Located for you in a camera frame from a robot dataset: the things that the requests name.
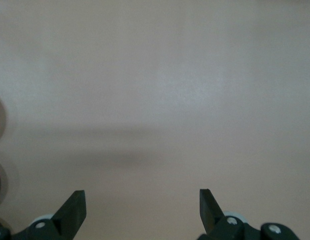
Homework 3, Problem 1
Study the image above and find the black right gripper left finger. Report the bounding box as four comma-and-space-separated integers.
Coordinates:
12, 190, 87, 240

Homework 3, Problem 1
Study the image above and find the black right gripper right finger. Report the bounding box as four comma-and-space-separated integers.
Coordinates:
196, 188, 260, 240

